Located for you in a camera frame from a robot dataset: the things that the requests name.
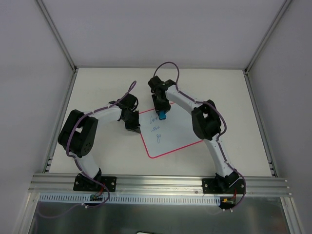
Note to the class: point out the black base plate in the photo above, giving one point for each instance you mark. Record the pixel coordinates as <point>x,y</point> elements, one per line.
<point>217,186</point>
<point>83,184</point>

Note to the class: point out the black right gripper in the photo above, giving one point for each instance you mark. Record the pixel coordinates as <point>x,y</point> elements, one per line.
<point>161,107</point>

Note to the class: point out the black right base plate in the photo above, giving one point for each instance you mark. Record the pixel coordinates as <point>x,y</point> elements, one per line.
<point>217,186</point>

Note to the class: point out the blue whiteboard eraser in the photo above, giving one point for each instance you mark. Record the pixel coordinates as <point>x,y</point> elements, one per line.
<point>162,115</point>

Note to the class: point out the pink framed whiteboard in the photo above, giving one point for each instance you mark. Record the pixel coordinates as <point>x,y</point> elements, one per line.
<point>162,137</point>

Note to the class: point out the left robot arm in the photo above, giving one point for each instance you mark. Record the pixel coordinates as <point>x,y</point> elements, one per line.
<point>78,135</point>

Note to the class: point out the aluminium mounting rail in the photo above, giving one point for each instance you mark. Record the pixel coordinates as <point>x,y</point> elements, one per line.
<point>160,185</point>

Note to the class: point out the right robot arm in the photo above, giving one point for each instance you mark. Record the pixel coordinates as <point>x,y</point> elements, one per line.
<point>206,124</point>

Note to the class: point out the aluminium frame post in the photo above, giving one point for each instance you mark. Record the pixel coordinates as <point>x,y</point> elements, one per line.
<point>275,22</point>
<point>53,28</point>

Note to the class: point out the right aluminium frame post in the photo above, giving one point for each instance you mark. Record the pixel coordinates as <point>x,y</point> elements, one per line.
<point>275,22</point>

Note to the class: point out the left aluminium frame post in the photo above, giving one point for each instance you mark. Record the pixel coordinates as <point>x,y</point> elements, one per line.
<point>53,28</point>

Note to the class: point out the white slotted cable duct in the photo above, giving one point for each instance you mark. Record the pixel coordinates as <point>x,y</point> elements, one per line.
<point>131,199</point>

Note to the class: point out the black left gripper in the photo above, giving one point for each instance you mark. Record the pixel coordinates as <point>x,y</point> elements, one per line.
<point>132,124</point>

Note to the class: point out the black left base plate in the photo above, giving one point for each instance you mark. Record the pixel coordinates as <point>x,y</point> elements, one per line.
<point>83,184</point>

